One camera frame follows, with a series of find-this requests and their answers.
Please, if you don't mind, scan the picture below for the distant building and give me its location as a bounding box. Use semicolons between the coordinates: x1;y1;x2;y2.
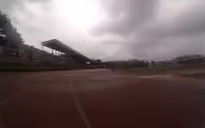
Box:
171;54;205;65

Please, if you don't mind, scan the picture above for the roofed grandstand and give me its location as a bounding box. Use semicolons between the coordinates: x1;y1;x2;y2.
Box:
0;38;104;70

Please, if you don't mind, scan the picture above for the red running track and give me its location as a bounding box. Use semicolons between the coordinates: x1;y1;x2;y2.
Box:
0;68;205;128

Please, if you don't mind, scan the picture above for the tree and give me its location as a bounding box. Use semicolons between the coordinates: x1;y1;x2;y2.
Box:
0;9;24;48

